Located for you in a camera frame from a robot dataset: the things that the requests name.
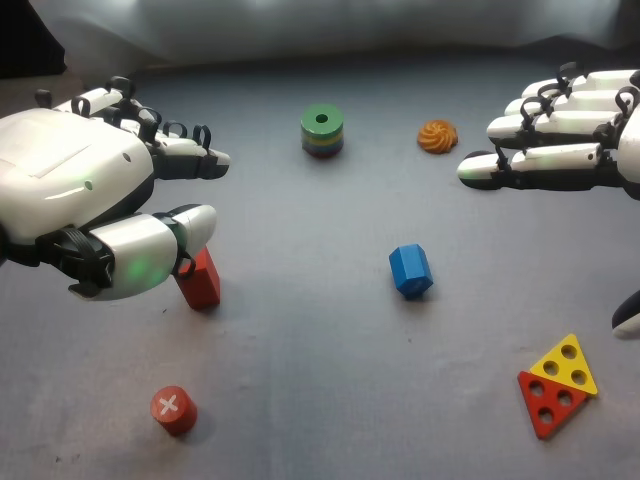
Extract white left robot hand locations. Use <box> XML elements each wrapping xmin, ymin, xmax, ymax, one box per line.
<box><xmin>0</xmin><ymin>75</ymin><xmax>232</xmax><ymax>302</ymax></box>

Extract red block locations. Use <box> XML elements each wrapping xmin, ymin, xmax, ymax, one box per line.
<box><xmin>174</xmin><ymin>245</ymin><xmax>222</xmax><ymax>311</ymax></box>

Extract blue block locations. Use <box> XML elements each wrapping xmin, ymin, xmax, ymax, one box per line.
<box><xmin>388</xmin><ymin>243</ymin><xmax>434</xmax><ymax>301</ymax></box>

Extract stack of coloured rings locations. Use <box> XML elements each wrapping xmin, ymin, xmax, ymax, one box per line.
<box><xmin>300</xmin><ymin>103</ymin><xmax>346</xmax><ymax>160</ymax></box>

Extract red cylinder with white cross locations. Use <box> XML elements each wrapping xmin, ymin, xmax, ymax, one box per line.
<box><xmin>149</xmin><ymin>385</ymin><xmax>198</xmax><ymax>436</ymax></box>

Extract white backdrop cloth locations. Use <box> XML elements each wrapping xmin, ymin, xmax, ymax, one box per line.
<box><xmin>29</xmin><ymin>0</ymin><xmax>640</xmax><ymax>76</ymax></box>

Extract grey table cloth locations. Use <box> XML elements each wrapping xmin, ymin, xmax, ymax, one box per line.
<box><xmin>0</xmin><ymin>49</ymin><xmax>640</xmax><ymax>480</ymax></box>

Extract orange swirl cookie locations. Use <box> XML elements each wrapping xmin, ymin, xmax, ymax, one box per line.
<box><xmin>417</xmin><ymin>118</ymin><xmax>459</xmax><ymax>156</ymax></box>

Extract red triangle with holes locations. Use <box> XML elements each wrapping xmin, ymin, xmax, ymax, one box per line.
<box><xmin>516</xmin><ymin>370</ymin><xmax>587</xmax><ymax>441</ymax></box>

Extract yellow triangle with holes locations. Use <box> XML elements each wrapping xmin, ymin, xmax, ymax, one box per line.
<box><xmin>529</xmin><ymin>333</ymin><xmax>599</xmax><ymax>399</ymax></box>

